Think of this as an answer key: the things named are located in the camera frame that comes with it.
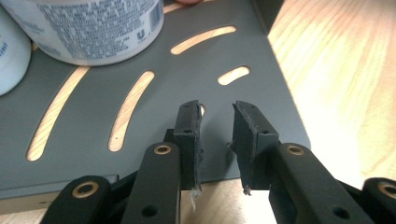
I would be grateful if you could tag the pink jar with white lid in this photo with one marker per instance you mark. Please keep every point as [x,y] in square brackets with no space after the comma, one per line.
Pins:
[93,28]

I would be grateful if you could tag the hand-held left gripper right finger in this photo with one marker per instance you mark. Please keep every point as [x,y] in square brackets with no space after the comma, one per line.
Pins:
[253,149]

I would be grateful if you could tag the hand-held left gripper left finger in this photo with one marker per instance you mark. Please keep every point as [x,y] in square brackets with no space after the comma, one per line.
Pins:
[190,149]

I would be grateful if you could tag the dark grey fan-shaped rack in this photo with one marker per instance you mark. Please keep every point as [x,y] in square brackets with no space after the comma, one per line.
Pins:
[186,77]

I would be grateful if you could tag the white bottle with blue cap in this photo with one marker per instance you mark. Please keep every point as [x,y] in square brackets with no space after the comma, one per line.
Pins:
[12,56]

